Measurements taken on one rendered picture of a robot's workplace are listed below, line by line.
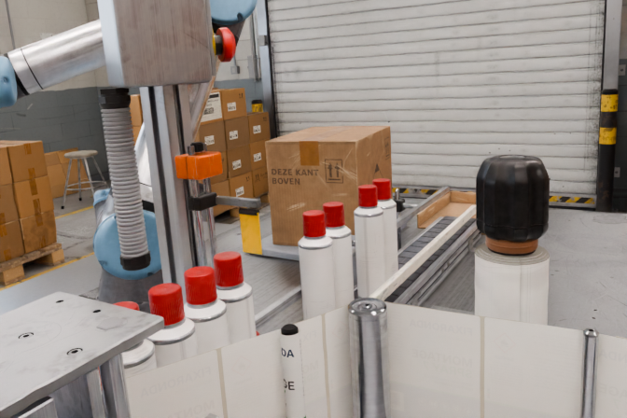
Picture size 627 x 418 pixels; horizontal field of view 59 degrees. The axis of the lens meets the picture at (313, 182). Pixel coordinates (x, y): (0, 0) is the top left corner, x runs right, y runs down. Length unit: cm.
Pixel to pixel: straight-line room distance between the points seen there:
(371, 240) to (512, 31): 407
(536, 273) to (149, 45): 49
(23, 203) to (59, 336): 392
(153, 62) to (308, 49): 499
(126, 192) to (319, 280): 32
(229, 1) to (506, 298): 58
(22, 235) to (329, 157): 325
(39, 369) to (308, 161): 106
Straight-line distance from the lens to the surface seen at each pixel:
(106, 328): 38
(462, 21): 502
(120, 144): 66
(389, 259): 104
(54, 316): 42
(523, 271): 68
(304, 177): 136
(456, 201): 186
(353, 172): 131
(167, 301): 58
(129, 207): 67
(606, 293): 124
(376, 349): 55
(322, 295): 84
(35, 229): 437
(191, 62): 61
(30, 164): 432
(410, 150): 521
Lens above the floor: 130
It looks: 12 degrees down
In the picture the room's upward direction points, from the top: 4 degrees counter-clockwise
